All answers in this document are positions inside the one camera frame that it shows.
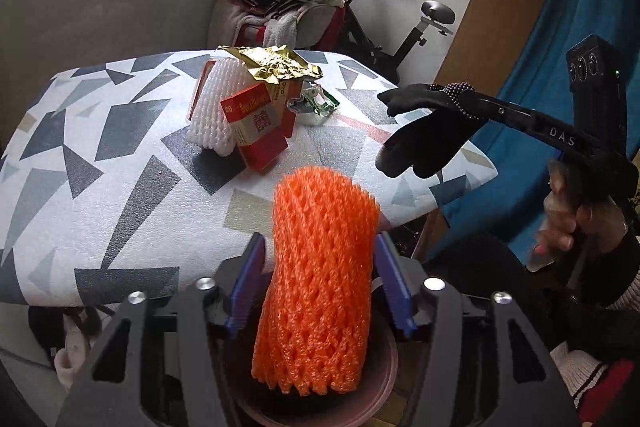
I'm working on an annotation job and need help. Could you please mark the black glove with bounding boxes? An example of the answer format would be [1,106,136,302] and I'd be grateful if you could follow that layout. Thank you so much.
[376,82,488,180]

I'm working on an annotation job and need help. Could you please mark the green and white wrapper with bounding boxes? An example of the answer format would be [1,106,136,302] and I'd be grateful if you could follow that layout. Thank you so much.
[287,82,341,126]

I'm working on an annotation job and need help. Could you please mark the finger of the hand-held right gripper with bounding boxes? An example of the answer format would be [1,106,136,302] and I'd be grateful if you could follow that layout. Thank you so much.
[467,87,556,132]

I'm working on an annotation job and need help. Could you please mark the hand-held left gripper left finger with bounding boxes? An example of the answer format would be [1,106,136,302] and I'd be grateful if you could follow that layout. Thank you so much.
[55,232,268,427]

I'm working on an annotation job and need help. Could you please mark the black exercise bike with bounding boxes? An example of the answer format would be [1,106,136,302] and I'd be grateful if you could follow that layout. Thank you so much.
[322,0,456,85]

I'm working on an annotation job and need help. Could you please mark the pile of clothes on chair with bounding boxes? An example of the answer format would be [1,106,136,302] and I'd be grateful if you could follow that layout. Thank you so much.
[207,0,351,54]

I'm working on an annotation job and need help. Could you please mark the white foam fruit net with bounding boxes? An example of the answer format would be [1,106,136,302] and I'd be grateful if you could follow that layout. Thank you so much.
[187,57,273,158]

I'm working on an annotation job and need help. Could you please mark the person's right forearm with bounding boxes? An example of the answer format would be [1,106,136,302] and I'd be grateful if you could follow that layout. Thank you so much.
[565,227,640,308]

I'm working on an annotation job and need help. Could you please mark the gold foil wrapper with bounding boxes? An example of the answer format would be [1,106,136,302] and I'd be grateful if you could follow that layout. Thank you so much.
[216,45,325,85]

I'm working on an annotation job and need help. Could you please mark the orange foam fruit net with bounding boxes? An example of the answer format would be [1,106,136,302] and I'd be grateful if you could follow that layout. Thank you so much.
[250,166,382,397]

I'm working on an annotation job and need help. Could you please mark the blue curtain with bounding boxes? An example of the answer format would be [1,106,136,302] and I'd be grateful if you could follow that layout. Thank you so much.
[440,0,640,258]

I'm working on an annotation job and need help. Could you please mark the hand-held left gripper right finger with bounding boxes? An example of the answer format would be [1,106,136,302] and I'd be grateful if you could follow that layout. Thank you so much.
[372,231,581,427]

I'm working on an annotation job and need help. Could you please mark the beige fluffy slipper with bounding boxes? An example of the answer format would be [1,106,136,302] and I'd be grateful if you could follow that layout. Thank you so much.
[54,332,88,389]

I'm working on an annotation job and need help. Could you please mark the geometric patterned tablecloth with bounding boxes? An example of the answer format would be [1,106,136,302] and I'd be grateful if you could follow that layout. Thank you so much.
[0,49,501,308]

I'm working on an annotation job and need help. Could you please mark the red cigarette box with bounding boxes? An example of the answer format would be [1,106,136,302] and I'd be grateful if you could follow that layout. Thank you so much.
[220,82,291,172]

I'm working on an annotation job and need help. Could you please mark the person's knit sweater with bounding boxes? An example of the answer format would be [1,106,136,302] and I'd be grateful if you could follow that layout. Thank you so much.
[550,272,640,410]

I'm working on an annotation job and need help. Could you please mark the person's right hand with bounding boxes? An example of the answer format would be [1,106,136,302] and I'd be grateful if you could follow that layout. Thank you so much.
[532,159,628,270]

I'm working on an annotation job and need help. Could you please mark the brown round trash bin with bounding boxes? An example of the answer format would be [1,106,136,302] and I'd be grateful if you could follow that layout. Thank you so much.
[220,277,401,427]

